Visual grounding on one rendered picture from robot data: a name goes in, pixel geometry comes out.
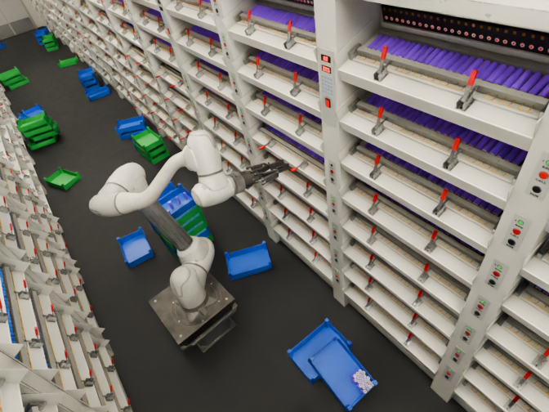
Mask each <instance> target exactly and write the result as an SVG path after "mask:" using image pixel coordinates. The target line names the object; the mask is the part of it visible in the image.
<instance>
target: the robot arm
mask: <svg viewBox="0 0 549 412"><path fill-rule="evenodd" d="M263 165H264V166H263ZM182 167H187V168H188V169H189V170H190V171H194V172H197V174H198V178H199V183H198V184H196V185H195V186H194V188H193V189H192V191H191V194H192V197H193V200H194V202H195V203H196V204H197V205H198V206H201V207H208V206H213V205H215V204H219V203H222V202H224V201H226V200H227V199H229V198H230V197H232V196H234V195H237V194H239V193H242V192H244V191H245V189H247V188H249V187H252V185H253V184H255V183H258V182H260V183H261V184H262V185H265V184H266V183H267V182H269V181H272V180H274V179H275V178H278V177H279V173H281V172H283V171H286V170H288V169H289V163H286V164H283V159H282V160H280V161H277V162H274V163H271V164H270V162H268V164H267V163H260V164H258V165H254V166H251V167H246V170H244V171H242V172H232V173H231V174H227V175H225V173H224V171H223V168H222V163H221V156H220V152H219V150H218V148H217V145H216V142H215V140H214V138H213V137H212V135H211V134H210V133H209V132H207V131H205V130H198V131H193V132H192V133H191V134H190V135H189V136H188V139H187V146H185V147H184V149H183V151H182V152H180V153H178V154H175V155H173V156H172V157H171V158H170V159H169V160H168V161H167V162H166V163H165V164H164V165H163V167H162V168H161V170H160V171H159V173H158V174H157V176H156V177H155V179H154V180H153V181H152V182H151V184H150V186H148V184H147V181H146V179H145V170H144V169H143V168H142V167H141V166H140V165H139V164H137V163H126V164H124V165H123V166H121V167H119V168H117V169H116V170H115V171H114V173H113V174H112V175H111V176H110V177H109V179H108V180H107V182H106V183H105V185H104V186H103V187H102V189H101V190H100V191H99V193H98V195H95V196H94V197H93V198H92V199H91V200H90V202H89V209H90V210H91V211H92V212H93V213H95V214H96V215H98V216H102V217H117V216H121V215H123V214H128V213H131V212H133V211H136V210H139V211H140V212H141V213H142V214H143V215H144V216H145V217H146V218H147V219H148V220H149V221H150V222H151V223H152V224H153V225H154V226H155V227H156V228H157V229H158V230H159V231H160V232H161V233H162V234H163V235H164V236H165V237H166V238H167V239H168V240H169V241H170V242H171V243H172V244H173V245H174V246H175V247H176V248H177V251H176V253H177V256H178V257H179V259H180V261H181V264H182V265H181V266H179V267H178V268H176V269H175V270H174V271H173V273H172V274H171V277H170V287H171V290H172V293H173V295H174V296H175V298H176V304H177V305H178V306H180V308H181V309H182V311H183V312H184V313H185V314H186V315H187V318H188V321H189V322H192V321H193V320H194V319H195V318H196V317H197V316H199V315H200V314H202V315H204V316H205V317H207V316H208V312H207V311H206V310H207V309H208V308H209V307H210V306H212V305H214V304H216V299H215V298H213V297H212V296H211V295H210V294H209V293H208V291H207V290H206V289H205V284H206V278H207V274H208V272H209V270H210V268H211V265H212V261H213V258H214V254H215V249H214V245H213V243H212V241H211V240H209V239H208V238H205V237H197V236H190V235H189V234H188V233H187V232H186V231H185V230H184V229H183V228H182V227H181V225H180V224H179V223H178V222H177V221H176V220H175V219H174V218H173V217H172V216H171V215H170V213H169V212H168V211H167V210H166V209H165V208H164V207H163V206H162V205H161V204H160V203H159V202H158V201H157V199H158V198H159V196H160V195H161V194H162V193H163V191H164V189H165V188H166V186H167V184H168V183H169V182H170V180H171V179H172V177H173V176H174V174H175V173H176V171H177V170H178V169H179V168H182ZM268 170H271V171H268ZM267 171H268V172H267Z"/></svg>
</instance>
